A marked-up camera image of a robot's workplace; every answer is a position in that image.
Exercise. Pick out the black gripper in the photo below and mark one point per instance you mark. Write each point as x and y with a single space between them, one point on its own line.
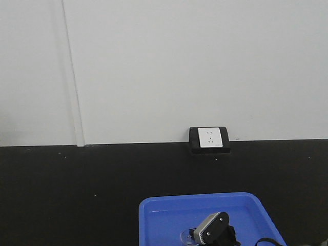
226 238

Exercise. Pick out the clear glass beaker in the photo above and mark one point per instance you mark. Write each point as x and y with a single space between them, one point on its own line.
187 237

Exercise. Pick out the blue plastic tray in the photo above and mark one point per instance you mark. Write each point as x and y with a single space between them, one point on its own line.
163 219

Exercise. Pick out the white wall power socket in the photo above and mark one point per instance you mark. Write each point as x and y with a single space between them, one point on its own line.
209 140

